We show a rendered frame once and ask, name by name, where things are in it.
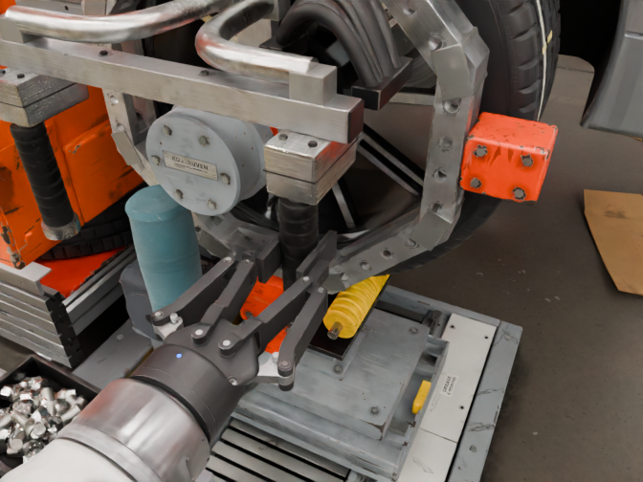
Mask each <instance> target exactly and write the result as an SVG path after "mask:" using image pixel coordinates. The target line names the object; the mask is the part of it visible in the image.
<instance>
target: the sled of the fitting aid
mask: <svg viewBox="0 0 643 482"><path fill-rule="evenodd" d="M449 344H450V342H449V341H446V340H443V339H440V338H437V337H434V336H431V335H429V337H428V341H427V343H426V345H425V347H424V350H423V352H422V354H421V356H420V358H419V361H418V363H417V365H416V366H415V368H414V371H413V373H412V375H411V377H410V381H409V383H408V385H407V387H406V389H405V392H404V394H403V396H402V398H401V400H400V403H399V405H398V406H397V408H396V410H395V413H394V415H393V417H392V419H391V421H390V424H389V426H388V429H387V431H386V433H385V436H384V438H383V440H382V441H379V440H376V439H374V438H372V437H369V436H367V435H364V434H362V433H361V432H358V431H356V430H353V429H351V428H349V427H345V426H342V425H340V424H338V423H335V422H333V421H330V420H328V419H326V418H323V417H322V416H319V415H317V414H315V413H312V412H310V411H307V410H305V409H303V408H300V407H298V406H295V405H292V404H289V403H287V402H284V401H282V400H281V399H278V398H276V397H273V396H271V395H269V394H266V393H264V392H261V391H259V390H257V389H253V390H252V391H250V392H248V393H246V394H245V395H244V396H242V397H241V399H240V400H239V402H238V404H237V406H236V407H235V409H234V411H233V413H232V414H231V416H233V417H234V418H236V419H239V420H241V421H243V422H245V423H248V424H250V425H252V426H254V427H258V428H260V429H262V430H265V431H267V432H269V433H271V434H274V435H275V436H277V437H279V438H282V439H284V440H286V441H288V442H291V443H293V444H295V445H297V446H300V447H302V448H304V449H308V450H310V451H312V452H314V453H316V454H318V455H320V456H322V457H325V458H327V459H329V460H331V461H334V462H336V463H338V464H340V465H343V466H345V467H347V468H349V469H352V470H354V471H356V472H359V473H361V474H363V475H365V476H368V477H370V478H372V479H374V480H377V481H379V482H397V481H398V478H399V476H400V473H401V471H402V469H403V467H404V465H405V462H406V460H407V457H408V455H409V452H410V448H411V446H412V443H413V441H414V438H415V436H416V433H417V431H418V429H419V427H420V425H421V422H422V420H423V417H424V415H425V412H426V410H427V407H428V405H429V402H430V400H431V397H432V395H433V392H434V390H435V387H436V385H437V382H438V380H439V377H440V375H441V372H442V370H443V367H444V365H445V362H446V359H447V354H448V349H449Z"/></svg>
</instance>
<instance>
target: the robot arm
mask: <svg viewBox="0 0 643 482"><path fill-rule="evenodd" d="M336 254H337V232H336V231H333V230H329V231H328V233H327V234H326V235H325V236H324V238H323V239H322V240H321V241H320V242H319V244H318V246H317V247H316V248H315V249H314V250H313V251H311V252H310V253H309V254H308V256H307V257H306V258H305V259H304V260H303V262H302V263H301V264H300V265H299V267H298V268H297V269H296V282H295V283H294V284H293V285H292V286H291V287H290V288H288V289H287V290H286V291H285V292H284V293H283V294H282V295H280V296H279V297H278V298H277V299H276V300H275V301H273V302H272V303H271V304H270V305H269V306H268V307H267V308H265V309H264V310H263V311H262V312H261V313H260V314H259V315H257V316H256V317H250V318H248V319H247V320H246V321H245V322H244V323H242V324H241V325H235V324H233V322H234V320H235V318H236V316H237V315H238V313H239V311H240V309H241V308H242V306H243V304H244V303H245V301H246V299H247V297H248V296H249V294H250V292H251V290H252V289H253V287H254V285H255V284H256V281H257V279H256V278H257V277H258V282H261V283H264V284H266V282H267V281H268V280H269V279H270V278H271V276H272V275H273V274H274V273H275V272H276V270H277V269H278V268H279V267H280V265H281V263H282V260H281V246H280V232H279V233H278V234H277V236H276V237H275V238H274V239H273V240H272V241H271V242H270V243H268V242H265V243H263V244H261V245H260V247H259V248H258V249H257V250H256V251H255V252H250V251H247V252H243V253H242V259H243V260H242V261H235V259H234V257H232V256H226V257H224V258H223V259H222V260H220V261H219V262H218V263H217V264H216V265H215V266H214V267H213V268H211V269H210V270H209V271H208V272H207V273H206V274H204V275H203V276H202V277H201V278H200V279H199V280H198V281H197V282H195V283H194V284H193V285H192V286H191V287H190V288H189V289H187V290H186V291H185V292H184V293H183V294H182V295H181V296H179V297H178V298H177V299H176V300H175V301H174V302H173V303H170V304H168V305H167V306H165V307H163V308H161V309H159V310H157V311H155V312H154V313H152V314H151V316H150V318H151V321H152V325H153V329H154V333H155V337H156V339H157V340H163V341H164V343H163V345H161V346H159V347H157V348H156V349H155V350H154V351H153V352H152V353H151V354H150V355H149V356H148V357H147V358H146V359H145V360H144V362H143V363H142V364H141V365H140V366H139V367H138V368H137V369H136V370H135V371H134V372H133V373H132V374H131V375H130V376H129V377H128V378H127V379H116V380H115V381H113V382H111V383H109V384H108V385H107V386H106V387H105V388H104V389H103V390H102V391H101V392H100V393H99V394H98V395H97V396H96V398H95V399H94V400H93V401H92V402H91V403H90V404H89V405H88V406H87V407H85V408H84V409H83V410H82V411H81V412H80V414H79V415H78V416H77V417H76V418H75V419H74V420H73V421H72V422H71V423H70V424H69V425H67V426H65V427H64V428H63V429H62V430H61V431H60V432H59V433H58V435H57V437H56V438H55V439H54V440H53V441H52V442H51V443H50V444H49V445H48V446H47V447H46V448H45V449H43V450H42V451H41V452H40V453H38V454H37V455H36V456H34V457H33V458H31V459H30V460H29V461H27V462H26V463H24V464H22V465H20V466H19V467H17V468H15V469H13V470H12V471H9V472H8V473H7V474H5V475H4V476H3V477H2V478H1V479H0V482H195V481H196V480H197V478H198V477H199V475H200V474H201V473H202V471H203V470H204V468H205V467H206V466H207V464H208V463H209V461H210V446H209V444H210V443H211V441H212V440H213V438H214V437H215V435H216V434H217V433H218V431H219V430H220V429H221V427H223V425H224V424H225V423H226V421H227V420H228V419H229V417H230V416H231V414H232V413H233V411H234V409H235V407H236V406H237V404H238V402H239V400H240V399H241V397H242V396H244V395H245V394H246V393H248V392H250V391H252V390H253V389H255V388H256V387H257V385H258V384H259V383H278V387H279V389H280V390H282V391H290V390H291V389H292V388H293V387H294V381H295V372H296V367H297V365H298V363H299V361H300V359H301V357H302V355H303V354H304V352H305V350H306V348H307V347H308V345H309V343H310V341H311V339H312V338H313V337H314V335H315V333H316V332H317V330H318V328H319V326H320V324H321V323H322V320H323V318H324V317H325V315H326V313H327V309H328V290H327V288H326V287H324V286H322V283H323V282H324V281H325V279H326V278H328V276H329V263H330V262H331V261H332V260H333V258H334V257H335V256H336ZM223 275H224V276H223ZM215 300H217V301H216V303H215V304H213V303H214V302H215ZM209 307H210V308H209ZM208 308H209V309H208ZM207 309H208V311H207V312H206V313H205V315H204V316H203V318H202V319H201V321H200V322H198V323H195V324H192V323H193V322H194V321H195V320H196V319H198V318H199V317H200V316H201V315H202V314H203V313H204V312H205V311H206V310H207ZM295 317H297V318H296V320H295V322H294V323H293V325H292V326H291V328H290V330H289V331H288V333H287V335H286V336H285V338H284V339H283V341H282V343H281V345H280V347H279V351H278V352H274V353H273V354H272V357H271V358H270V359H269V360H268V362H267V363H265V364H263V365H259V362H258V357H259V356H260V355H261V354H262V353H263V352H264V351H265V349H266V347H267V345H268V343H269V342H270V341H271V340H272V339H273V338H274V337H275V336H276V335H277V334H278V333H280V332H281V331H282V330H283V329H284V328H285V327H286V326H287V325H288V324H289V323H290V322H291V321H292V320H293V319H294V318H295ZM191 324H192V325H191Z"/></svg>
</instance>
